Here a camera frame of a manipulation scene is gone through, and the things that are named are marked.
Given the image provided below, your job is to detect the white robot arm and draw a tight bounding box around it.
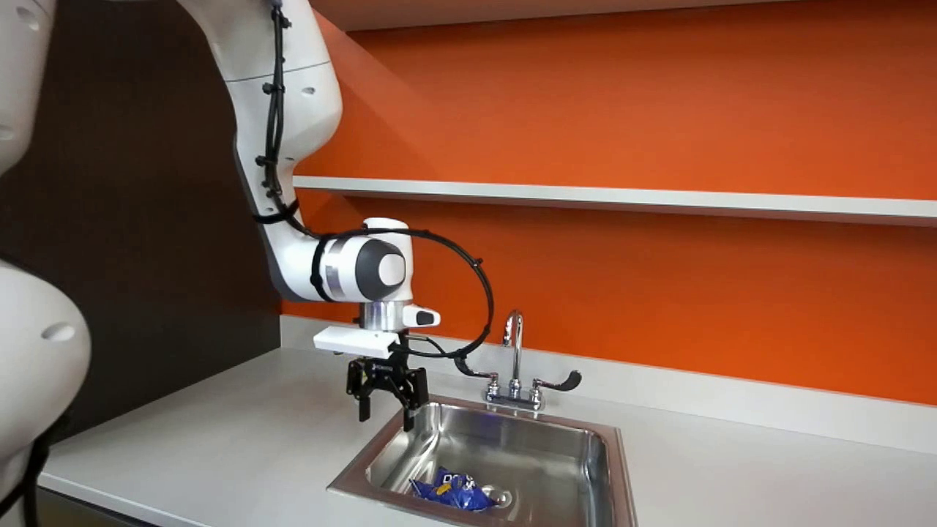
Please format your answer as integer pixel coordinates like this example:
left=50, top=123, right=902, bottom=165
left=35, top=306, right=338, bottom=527
left=177, top=0, right=438, bottom=427

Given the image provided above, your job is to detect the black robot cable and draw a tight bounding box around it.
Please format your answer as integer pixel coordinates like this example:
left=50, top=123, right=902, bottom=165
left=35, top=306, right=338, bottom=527
left=255, top=0, right=498, bottom=378

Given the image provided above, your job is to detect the blue chip packet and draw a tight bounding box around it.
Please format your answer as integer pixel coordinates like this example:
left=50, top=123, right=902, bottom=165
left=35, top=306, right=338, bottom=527
left=410, top=468, right=513, bottom=512

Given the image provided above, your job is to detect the lower white wall shelf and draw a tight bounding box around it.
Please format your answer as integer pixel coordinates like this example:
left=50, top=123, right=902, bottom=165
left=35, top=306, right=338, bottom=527
left=293, top=176, right=937, bottom=228

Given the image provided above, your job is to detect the dark wood cabinet panel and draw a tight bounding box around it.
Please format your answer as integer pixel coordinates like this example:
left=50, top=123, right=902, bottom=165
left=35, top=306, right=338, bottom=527
left=0, top=0, right=277, bottom=433

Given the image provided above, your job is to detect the white wall shelf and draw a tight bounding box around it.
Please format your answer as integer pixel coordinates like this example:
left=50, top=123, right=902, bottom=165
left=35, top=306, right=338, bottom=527
left=293, top=176, right=937, bottom=228
left=311, top=0, right=785, bottom=34

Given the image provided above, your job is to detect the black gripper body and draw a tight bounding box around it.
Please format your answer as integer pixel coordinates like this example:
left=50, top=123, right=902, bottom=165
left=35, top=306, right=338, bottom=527
left=344, top=356, right=428, bottom=408

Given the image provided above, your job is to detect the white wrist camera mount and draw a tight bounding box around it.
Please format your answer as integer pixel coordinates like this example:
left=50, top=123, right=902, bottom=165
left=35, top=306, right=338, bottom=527
left=312, top=324, right=395, bottom=356

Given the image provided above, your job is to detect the stainless steel sink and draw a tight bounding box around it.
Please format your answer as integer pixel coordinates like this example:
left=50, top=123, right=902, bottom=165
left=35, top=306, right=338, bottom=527
left=330, top=397, right=638, bottom=527

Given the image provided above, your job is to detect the chrome faucet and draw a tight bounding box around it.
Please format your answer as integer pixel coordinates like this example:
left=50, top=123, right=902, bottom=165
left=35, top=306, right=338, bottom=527
left=451, top=306, right=586, bottom=420

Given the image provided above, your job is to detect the upper white wall shelf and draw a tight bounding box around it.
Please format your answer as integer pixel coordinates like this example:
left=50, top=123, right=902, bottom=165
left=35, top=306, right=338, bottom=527
left=311, top=0, right=785, bottom=34

